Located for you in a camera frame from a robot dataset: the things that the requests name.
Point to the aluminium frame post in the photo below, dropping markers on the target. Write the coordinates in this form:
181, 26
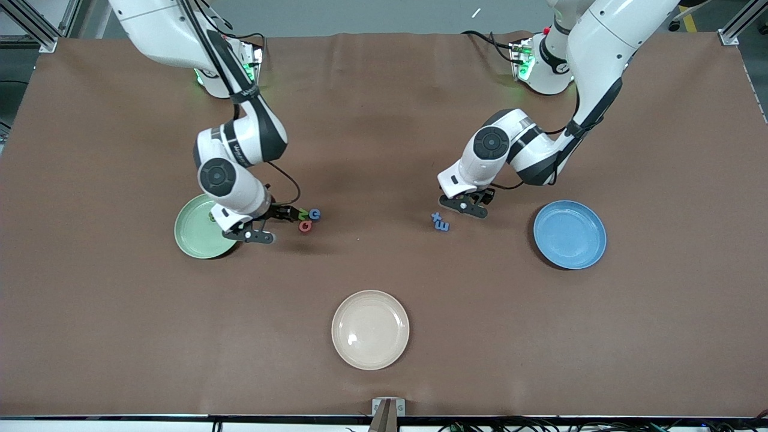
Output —
729, 37
45, 41

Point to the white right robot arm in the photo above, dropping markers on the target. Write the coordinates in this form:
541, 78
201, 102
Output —
237, 183

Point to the blue plate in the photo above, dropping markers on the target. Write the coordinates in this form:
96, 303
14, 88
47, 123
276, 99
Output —
570, 235

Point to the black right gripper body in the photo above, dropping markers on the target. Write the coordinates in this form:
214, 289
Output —
280, 211

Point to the blue lowercase letter m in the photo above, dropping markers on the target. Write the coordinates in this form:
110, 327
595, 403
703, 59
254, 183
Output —
443, 226

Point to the light green plate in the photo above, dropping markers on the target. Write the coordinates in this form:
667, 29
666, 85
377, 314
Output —
195, 237

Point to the beige plate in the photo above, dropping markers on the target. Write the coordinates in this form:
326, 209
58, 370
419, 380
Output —
370, 330

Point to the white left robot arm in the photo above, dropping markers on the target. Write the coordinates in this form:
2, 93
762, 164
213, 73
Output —
600, 48

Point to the brown table cover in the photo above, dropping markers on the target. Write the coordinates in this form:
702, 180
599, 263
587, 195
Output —
384, 150

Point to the metal camera bracket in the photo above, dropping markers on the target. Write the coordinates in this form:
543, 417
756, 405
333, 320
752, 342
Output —
388, 414

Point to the blue letter G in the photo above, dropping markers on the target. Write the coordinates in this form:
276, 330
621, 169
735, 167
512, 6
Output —
315, 214

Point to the pink letter Q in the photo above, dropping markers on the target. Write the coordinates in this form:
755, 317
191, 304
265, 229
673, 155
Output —
305, 226

